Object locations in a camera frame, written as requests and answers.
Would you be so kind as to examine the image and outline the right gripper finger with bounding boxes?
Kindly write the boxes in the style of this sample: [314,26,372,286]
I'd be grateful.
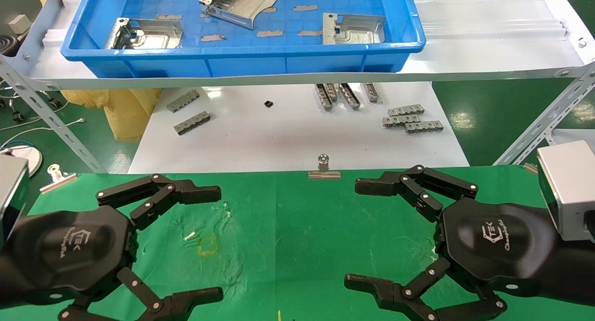
[344,257,508,321]
[355,165,479,222]

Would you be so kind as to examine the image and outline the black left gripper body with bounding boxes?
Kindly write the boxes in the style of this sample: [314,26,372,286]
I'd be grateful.
[8,205,139,305]

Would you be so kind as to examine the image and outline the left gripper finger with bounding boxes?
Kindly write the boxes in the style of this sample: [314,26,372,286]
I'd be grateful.
[96,174,222,231]
[58,267,224,321]

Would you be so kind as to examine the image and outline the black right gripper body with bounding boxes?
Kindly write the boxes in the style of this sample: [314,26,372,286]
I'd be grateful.
[437,198,559,297]

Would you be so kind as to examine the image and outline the curved-edge sheet metal bracket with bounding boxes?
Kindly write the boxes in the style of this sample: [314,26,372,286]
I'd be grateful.
[199,0,281,30]

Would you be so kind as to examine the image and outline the silver binder clip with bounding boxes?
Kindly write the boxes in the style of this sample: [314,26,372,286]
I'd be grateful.
[39,164,78,194]
[308,154,342,180]

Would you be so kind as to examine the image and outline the green table cloth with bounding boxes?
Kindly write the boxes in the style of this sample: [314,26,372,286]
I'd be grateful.
[0,165,595,321]

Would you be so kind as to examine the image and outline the yellow mesh bag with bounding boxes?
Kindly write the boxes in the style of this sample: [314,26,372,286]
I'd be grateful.
[60,88,163,142]

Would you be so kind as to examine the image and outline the white round base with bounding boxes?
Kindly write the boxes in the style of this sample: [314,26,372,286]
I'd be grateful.
[0,144,43,178]

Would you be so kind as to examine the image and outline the white slab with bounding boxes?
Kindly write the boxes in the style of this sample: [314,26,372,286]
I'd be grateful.
[550,128,595,148]

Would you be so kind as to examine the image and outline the blue plastic tray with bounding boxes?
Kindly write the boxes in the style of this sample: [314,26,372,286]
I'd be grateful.
[60,0,426,78]

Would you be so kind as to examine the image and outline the white corrugated shelf board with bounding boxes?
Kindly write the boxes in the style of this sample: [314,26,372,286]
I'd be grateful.
[28,0,595,90]

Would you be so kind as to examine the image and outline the black coiled object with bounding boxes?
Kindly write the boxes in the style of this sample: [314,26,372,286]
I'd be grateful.
[0,34,20,57]

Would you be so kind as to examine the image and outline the small grey box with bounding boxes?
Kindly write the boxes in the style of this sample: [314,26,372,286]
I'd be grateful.
[8,14,32,33]

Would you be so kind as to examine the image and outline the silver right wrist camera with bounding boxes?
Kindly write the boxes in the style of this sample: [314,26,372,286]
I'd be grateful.
[536,140,595,242]

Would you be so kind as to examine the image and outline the white cable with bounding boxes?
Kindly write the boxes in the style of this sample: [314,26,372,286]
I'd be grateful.
[0,118,86,145]

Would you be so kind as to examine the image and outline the grey metal rack frame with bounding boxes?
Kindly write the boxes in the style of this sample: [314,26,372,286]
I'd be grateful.
[0,0,595,174]

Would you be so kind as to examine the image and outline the flat sheet metal bracket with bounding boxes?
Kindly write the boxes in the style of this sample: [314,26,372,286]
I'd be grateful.
[323,13,387,46]

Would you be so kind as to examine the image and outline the metal bracket left in tray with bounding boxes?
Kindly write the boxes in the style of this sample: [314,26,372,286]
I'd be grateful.
[104,18,185,50]

